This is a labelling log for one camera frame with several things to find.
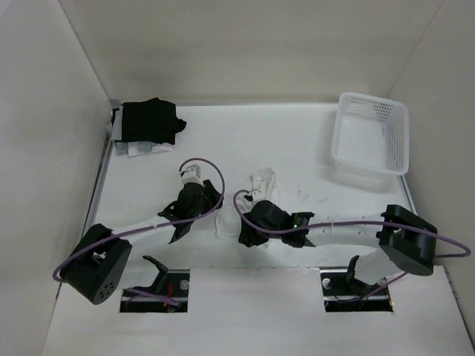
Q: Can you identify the white tank top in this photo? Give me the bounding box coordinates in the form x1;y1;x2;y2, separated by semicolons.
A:
215;168;279;240

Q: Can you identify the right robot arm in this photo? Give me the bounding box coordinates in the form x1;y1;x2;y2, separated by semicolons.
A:
239;200;437;294

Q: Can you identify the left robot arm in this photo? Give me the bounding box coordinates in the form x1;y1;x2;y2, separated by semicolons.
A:
53;179;225;305

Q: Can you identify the folded black tank top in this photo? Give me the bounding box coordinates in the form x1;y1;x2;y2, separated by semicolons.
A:
121;97;187;145

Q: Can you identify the white plastic basket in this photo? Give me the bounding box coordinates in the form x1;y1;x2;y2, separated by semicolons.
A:
331;92;410;176

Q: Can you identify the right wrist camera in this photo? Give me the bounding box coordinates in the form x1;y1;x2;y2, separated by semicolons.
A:
250;189;265;202

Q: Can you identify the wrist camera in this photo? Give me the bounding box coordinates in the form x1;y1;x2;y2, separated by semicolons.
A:
250;189;265;202
180;165;203;185

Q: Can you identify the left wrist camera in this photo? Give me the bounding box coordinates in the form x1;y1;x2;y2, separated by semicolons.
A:
180;165;203;185

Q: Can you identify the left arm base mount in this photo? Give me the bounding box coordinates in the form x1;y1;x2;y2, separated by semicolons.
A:
119;255;191;314

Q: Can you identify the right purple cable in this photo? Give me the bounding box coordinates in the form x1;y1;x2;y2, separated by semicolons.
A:
232;189;472;297

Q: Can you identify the purple cable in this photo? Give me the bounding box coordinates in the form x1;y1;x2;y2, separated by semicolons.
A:
232;189;472;297
51;158;226;311

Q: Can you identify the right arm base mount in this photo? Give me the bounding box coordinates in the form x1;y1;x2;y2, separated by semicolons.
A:
320;255;393;312

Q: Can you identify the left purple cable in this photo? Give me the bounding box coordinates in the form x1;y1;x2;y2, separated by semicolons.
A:
51;158;226;311

